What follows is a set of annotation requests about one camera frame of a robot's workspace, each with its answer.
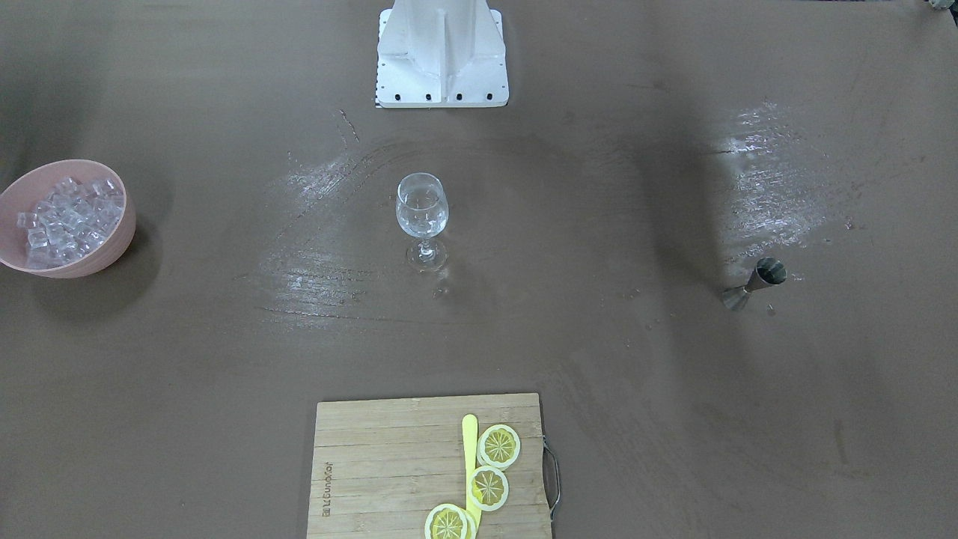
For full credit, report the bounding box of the lemon slice near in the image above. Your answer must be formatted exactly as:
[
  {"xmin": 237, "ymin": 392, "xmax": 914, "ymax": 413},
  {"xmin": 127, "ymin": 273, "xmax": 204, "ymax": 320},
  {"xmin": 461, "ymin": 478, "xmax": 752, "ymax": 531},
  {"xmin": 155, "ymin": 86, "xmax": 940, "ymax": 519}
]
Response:
[{"xmin": 422, "ymin": 504, "xmax": 477, "ymax": 539}]

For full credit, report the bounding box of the lemon slice far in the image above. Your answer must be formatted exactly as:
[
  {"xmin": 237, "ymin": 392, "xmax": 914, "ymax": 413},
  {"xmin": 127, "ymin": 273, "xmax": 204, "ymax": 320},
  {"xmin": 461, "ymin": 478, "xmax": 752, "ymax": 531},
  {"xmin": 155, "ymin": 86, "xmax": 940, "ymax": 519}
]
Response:
[{"xmin": 477, "ymin": 424, "xmax": 522, "ymax": 471}]

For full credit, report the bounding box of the bamboo cutting board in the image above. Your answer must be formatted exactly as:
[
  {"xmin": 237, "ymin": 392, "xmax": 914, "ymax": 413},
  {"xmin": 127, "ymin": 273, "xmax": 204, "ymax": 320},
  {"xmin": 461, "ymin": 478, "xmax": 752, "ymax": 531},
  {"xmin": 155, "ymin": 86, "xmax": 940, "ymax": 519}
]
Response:
[{"xmin": 307, "ymin": 393, "xmax": 553, "ymax": 538}]

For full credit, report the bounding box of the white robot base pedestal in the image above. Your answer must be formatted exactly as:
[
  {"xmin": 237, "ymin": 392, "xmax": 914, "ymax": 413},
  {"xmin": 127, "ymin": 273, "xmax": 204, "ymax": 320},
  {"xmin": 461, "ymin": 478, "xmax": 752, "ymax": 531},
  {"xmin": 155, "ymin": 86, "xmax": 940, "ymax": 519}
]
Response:
[{"xmin": 374, "ymin": 1, "xmax": 510, "ymax": 109}]

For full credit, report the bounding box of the lemon slice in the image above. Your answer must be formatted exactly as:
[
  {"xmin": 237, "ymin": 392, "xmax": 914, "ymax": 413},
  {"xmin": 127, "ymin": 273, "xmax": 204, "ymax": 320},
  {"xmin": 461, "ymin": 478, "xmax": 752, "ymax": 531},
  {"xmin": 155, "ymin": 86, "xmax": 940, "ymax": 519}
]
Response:
[
  {"xmin": 477, "ymin": 424, "xmax": 522, "ymax": 471},
  {"xmin": 422, "ymin": 504, "xmax": 477, "ymax": 539},
  {"xmin": 466, "ymin": 465, "xmax": 510, "ymax": 512}
]

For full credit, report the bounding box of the steel double jigger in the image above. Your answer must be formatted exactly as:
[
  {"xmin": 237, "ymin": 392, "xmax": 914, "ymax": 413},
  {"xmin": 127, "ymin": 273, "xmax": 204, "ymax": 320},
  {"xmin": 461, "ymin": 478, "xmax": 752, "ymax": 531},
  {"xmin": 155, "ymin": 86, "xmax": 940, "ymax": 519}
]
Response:
[{"xmin": 721, "ymin": 257, "xmax": 788, "ymax": 311}]

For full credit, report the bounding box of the pile of clear ice cubes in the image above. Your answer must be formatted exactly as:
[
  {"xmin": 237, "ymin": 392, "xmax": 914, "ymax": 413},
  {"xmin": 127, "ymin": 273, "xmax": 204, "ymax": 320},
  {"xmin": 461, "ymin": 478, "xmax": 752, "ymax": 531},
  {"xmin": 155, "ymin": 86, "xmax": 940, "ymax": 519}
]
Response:
[{"xmin": 15, "ymin": 177, "xmax": 126, "ymax": 270}]

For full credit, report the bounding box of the clear wine glass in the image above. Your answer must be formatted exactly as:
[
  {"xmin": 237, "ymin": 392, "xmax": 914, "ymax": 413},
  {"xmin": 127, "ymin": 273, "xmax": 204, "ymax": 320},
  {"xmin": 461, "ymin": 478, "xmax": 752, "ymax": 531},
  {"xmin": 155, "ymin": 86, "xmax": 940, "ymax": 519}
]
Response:
[{"xmin": 394, "ymin": 173, "xmax": 449, "ymax": 272}]

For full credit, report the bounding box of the pink bowl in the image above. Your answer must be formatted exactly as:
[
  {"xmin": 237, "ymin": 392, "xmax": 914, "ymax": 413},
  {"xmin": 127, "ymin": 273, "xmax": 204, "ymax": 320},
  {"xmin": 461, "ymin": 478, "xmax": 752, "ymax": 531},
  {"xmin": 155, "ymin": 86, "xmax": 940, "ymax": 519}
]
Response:
[{"xmin": 1, "ymin": 158, "xmax": 136, "ymax": 278}]

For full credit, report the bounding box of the lemon slice middle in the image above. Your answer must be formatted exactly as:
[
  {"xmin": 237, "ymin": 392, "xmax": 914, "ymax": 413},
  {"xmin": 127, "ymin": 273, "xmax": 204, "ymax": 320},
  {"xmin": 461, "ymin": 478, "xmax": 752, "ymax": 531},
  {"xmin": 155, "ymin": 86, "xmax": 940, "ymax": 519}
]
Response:
[{"xmin": 466, "ymin": 465, "xmax": 510, "ymax": 512}]

